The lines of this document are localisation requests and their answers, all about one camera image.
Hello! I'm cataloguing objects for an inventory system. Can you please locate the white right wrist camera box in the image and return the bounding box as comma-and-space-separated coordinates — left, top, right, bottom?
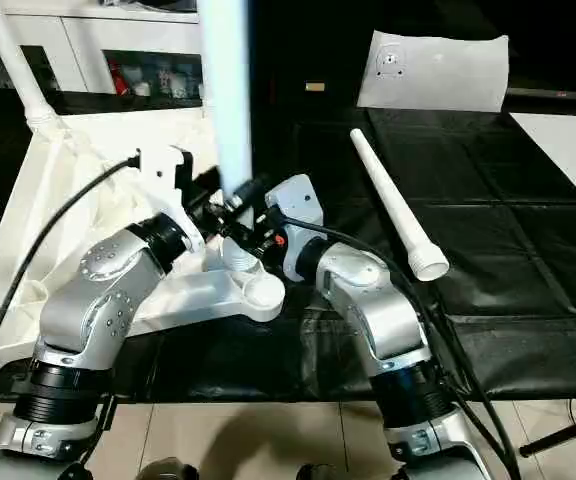
265, 174, 327, 239

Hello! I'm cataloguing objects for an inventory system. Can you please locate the white cabinet with glass doors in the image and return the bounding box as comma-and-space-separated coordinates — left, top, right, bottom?
0, 0, 219, 102

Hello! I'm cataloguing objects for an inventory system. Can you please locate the white plastic bag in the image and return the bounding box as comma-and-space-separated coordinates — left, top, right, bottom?
356, 30, 511, 113

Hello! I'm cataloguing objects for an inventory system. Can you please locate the white plastic table leg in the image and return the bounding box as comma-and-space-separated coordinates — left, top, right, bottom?
0, 0, 61, 132
349, 128, 451, 283
196, 0, 265, 273

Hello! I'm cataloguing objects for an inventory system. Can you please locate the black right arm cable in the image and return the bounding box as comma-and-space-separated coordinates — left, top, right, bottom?
286, 218, 521, 480

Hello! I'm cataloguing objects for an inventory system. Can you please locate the white plastic table top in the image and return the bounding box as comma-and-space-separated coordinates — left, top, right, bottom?
0, 108, 288, 387

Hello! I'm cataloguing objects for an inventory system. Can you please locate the white flat board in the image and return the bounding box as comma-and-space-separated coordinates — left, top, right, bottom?
508, 112, 576, 223

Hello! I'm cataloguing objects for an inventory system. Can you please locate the dark grey robot body part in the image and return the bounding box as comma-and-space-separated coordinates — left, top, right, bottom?
136, 458, 201, 480

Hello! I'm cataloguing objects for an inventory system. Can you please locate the black work mat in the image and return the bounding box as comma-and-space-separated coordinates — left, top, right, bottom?
0, 88, 576, 403

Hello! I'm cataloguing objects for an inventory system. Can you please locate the black stand leg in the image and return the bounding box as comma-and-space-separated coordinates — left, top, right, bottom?
516, 408, 576, 457

